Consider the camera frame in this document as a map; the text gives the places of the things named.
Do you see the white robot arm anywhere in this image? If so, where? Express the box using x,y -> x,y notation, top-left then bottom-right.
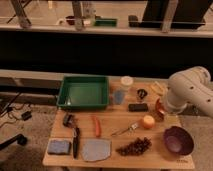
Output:
162,66 -> 213,118

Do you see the blue translucent plastic cup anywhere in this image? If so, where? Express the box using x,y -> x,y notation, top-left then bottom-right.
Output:
113,89 -> 126,105

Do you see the green plastic tray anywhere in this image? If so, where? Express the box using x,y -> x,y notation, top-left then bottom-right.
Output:
57,76 -> 109,110

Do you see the black rectangular block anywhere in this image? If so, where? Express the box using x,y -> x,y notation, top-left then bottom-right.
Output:
128,103 -> 148,112

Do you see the black binder clip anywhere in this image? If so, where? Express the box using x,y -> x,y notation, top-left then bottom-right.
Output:
137,89 -> 147,101

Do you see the orange carrot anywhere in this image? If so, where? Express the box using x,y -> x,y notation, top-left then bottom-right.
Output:
92,116 -> 101,137

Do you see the silver fork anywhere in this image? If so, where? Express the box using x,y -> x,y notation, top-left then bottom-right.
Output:
111,123 -> 139,137

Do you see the black brush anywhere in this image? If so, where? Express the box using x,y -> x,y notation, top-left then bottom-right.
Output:
63,114 -> 76,128

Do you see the wooden board table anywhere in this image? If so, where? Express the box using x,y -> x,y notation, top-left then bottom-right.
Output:
43,82 -> 195,171

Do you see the orange apple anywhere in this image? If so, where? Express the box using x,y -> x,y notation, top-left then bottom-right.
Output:
142,115 -> 155,129

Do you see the red wooden bowl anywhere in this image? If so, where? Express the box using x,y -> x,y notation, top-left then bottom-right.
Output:
155,99 -> 165,119

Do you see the green box on shelf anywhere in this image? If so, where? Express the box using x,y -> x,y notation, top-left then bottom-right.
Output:
94,18 -> 117,27

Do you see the grey blue cloth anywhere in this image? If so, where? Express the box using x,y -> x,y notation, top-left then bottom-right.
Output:
81,138 -> 111,162

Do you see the dark grape bunch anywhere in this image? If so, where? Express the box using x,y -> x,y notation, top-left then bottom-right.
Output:
116,137 -> 152,156

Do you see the dark red background bowl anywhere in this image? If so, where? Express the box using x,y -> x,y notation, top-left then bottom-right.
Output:
66,16 -> 75,25

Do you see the blue sponge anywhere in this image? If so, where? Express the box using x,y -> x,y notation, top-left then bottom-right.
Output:
47,140 -> 71,155

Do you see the purple bowl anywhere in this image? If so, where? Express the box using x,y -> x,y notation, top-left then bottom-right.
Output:
163,126 -> 194,155

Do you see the black power adapter cable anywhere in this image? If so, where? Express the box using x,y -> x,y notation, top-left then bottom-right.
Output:
0,92 -> 34,128

